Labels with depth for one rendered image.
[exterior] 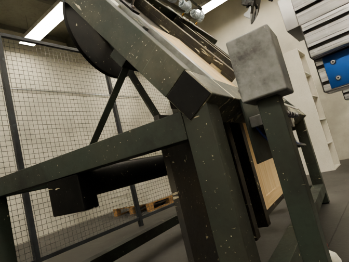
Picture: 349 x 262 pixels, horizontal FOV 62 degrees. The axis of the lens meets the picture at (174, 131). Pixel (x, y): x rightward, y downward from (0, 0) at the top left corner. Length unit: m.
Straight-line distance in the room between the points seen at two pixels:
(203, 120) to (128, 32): 0.41
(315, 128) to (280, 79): 4.39
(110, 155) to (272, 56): 0.63
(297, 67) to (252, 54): 4.47
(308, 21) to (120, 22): 0.60
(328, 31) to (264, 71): 0.18
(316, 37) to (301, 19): 0.06
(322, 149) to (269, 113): 4.37
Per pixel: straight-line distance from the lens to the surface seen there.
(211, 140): 0.84
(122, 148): 1.03
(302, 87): 5.22
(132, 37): 1.03
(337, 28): 0.84
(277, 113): 0.81
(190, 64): 1.17
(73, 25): 2.33
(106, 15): 1.14
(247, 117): 1.09
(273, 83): 0.79
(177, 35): 1.82
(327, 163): 5.18
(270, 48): 0.81
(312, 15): 0.86
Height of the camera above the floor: 0.63
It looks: 7 degrees up
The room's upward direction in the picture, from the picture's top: 14 degrees counter-clockwise
